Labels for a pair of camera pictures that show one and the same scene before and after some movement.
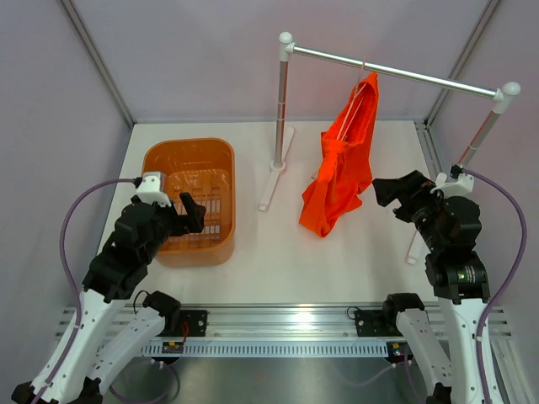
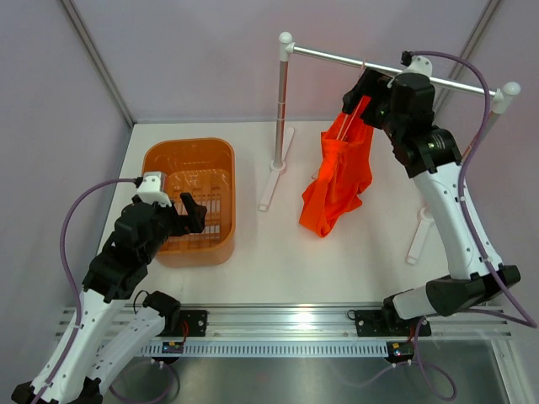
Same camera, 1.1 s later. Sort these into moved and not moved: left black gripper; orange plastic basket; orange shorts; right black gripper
Moved: right black gripper
Not moved: left black gripper; orange shorts; orange plastic basket
